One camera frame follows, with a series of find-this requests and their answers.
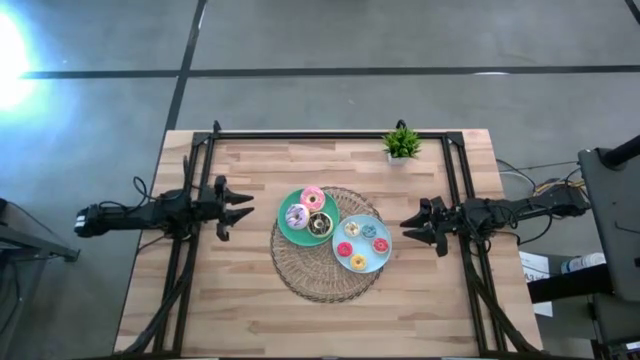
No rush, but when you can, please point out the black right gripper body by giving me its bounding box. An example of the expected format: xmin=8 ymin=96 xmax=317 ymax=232
xmin=419 ymin=195 xmax=464 ymax=258

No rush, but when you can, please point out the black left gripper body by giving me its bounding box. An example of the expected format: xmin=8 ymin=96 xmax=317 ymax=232
xmin=192 ymin=174 xmax=231 ymax=242

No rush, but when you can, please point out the large orange donut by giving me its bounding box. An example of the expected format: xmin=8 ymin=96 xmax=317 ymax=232
xmin=284 ymin=203 xmax=312 ymax=231

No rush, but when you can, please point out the light blue round plate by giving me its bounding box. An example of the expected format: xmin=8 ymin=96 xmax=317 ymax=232
xmin=331 ymin=214 xmax=393 ymax=274

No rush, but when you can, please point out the green round plate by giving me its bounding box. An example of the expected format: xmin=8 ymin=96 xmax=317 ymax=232
xmin=277 ymin=187 xmax=341 ymax=248

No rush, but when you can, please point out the large pink frosted donut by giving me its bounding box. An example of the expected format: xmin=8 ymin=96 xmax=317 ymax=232
xmin=299 ymin=185 xmax=327 ymax=213

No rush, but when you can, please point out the small green potted plant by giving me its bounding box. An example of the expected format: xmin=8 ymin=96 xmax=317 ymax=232
xmin=383 ymin=127 xmax=424 ymax=166

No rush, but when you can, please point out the white paper sheet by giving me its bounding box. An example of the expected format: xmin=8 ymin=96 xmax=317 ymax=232
xmin=519 ymin=252 xmax=555 ymax=319

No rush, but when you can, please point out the round woven placemat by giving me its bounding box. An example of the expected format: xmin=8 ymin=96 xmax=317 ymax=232
xmin=270 ymin=186 xmax=384 ymax=304

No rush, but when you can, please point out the black shelf board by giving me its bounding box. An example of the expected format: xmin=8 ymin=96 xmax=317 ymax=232
xmin=527 ymin=263 xmax=615 ymax=305

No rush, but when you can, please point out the white bottle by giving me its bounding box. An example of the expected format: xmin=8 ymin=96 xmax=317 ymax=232
xmin=560 ymin=252 xmax=608 ymax=275

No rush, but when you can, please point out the gray cart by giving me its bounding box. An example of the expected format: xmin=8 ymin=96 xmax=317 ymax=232
xmin=578 ymin=147 xmax=640 ymax=304

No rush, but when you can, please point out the gray side table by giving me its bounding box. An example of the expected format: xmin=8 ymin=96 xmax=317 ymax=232
xmin=0 ymin=197 xmax=81 ymax=264

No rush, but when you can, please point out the black pole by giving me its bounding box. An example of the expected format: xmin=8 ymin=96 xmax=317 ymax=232
xmin=598 ymin=134 xmax=640 ymax=169

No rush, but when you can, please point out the gray box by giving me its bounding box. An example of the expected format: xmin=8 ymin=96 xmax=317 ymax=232
xmin=589 ymin=294 xmax=640 ymax=346

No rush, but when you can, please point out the loose cable bundle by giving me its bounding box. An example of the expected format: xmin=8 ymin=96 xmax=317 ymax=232
xmin=496 ymin=158 xmax=586 ymax=201

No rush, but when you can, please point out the black sleeved cable bundle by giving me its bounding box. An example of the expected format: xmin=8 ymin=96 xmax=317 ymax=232
xmin=122 ymin=239 xmax=199 ymax=356
xmin=462 ymin=239 xmax=539 ymax=356

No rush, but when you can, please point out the black metal table frame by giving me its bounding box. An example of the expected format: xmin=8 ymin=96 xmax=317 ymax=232
xmin=114 ymin=130 xmax=546 ymax=360

